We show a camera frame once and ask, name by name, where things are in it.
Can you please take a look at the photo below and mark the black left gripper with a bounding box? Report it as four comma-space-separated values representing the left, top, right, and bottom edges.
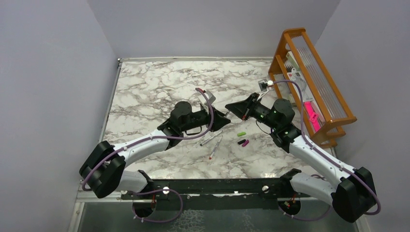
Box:
181, 104, 231, 132

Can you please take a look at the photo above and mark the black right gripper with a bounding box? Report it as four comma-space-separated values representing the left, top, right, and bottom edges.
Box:
226, 92, 279, 130

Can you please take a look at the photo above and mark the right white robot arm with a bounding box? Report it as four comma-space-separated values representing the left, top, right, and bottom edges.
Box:
225, 93, 381, 223

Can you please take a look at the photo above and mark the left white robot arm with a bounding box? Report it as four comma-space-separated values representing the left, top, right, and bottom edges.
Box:
79, 101, 231, 199

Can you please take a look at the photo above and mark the grey marker pen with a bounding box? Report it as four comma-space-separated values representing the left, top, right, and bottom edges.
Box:
200, 130, 223, 146

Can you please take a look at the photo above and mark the black pen cap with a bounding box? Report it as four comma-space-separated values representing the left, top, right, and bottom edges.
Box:
237, 139, 246, 145

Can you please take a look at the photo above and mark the magenta pen cap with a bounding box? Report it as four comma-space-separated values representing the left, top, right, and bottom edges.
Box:
242, 140, 249, 147

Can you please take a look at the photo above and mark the white marker pen red end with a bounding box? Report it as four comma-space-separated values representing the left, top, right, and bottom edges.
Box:
208, 136, 223, 160

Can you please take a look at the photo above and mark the white packaged item in rack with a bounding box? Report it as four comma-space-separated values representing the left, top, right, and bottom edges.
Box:
284, 51, 314, 102

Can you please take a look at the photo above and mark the orange wooden rack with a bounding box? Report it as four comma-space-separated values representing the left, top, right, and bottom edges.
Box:
268, 28, 357, 148

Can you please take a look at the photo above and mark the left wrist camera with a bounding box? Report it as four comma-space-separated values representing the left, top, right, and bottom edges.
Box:
197, 90, 216, 107

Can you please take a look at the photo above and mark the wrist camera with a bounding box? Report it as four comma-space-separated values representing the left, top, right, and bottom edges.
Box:
197, 90, 216, 107
258, 79, 273, 92

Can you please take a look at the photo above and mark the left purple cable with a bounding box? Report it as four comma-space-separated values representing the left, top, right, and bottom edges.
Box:
81, 87, 215, 224

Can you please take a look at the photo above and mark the purple cable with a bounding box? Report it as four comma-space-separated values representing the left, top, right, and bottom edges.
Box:
81, 87, 215, 224
271, 80, 382, 222

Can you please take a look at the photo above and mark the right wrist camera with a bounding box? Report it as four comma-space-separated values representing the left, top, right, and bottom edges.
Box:
258, 79, 273, 92

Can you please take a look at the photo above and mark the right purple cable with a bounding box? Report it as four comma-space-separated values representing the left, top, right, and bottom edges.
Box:
271, 80, 382, 222

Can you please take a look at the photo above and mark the black mounting rail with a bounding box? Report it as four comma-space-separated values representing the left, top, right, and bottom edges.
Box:
121, 178, 307, 211

